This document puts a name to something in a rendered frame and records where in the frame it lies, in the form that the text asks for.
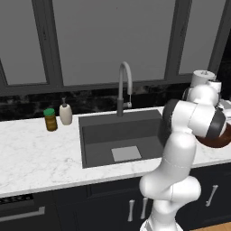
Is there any grey dishwasher handle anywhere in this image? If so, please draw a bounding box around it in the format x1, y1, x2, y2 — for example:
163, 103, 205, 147
0, 206, 46, 223

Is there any dark grey sink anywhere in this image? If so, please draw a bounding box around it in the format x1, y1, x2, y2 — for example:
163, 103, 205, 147
78, 108, 167, 170

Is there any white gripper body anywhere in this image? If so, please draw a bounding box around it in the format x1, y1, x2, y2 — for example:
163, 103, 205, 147
217, 99, 231, 119

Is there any dark false drawer front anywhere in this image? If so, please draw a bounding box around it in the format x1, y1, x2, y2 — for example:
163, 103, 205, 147
88, 177, 149, 199

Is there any brown bowl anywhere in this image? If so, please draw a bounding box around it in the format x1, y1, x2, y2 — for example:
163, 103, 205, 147
195, 122, 231, 150

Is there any black dishwasher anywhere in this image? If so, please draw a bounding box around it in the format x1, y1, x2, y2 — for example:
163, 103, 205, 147
0, 192, 60, 231

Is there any silver cupboard handle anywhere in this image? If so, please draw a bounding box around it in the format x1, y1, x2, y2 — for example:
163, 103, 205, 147
140, 197, 149, 220
205, 184, 219, 208
127, 199, 136, 223

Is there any brown jar with green lid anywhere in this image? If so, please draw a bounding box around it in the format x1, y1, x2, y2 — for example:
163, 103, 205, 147
42, 107, 59, 133

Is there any dark cupboard door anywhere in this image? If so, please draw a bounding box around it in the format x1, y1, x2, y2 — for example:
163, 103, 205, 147
71, 190, 141, 231
138, 196, 157, 231
177, 162, 231, 230

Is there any dark framed window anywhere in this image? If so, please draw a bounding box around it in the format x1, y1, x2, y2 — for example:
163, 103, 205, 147
0, 0, 231, 97

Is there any white soap dispenser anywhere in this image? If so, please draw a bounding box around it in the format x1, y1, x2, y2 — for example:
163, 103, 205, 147
59, 97, 73, 126

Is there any grey curved tap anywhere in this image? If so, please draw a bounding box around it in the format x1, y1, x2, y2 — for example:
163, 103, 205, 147
116, 60, 134, 117

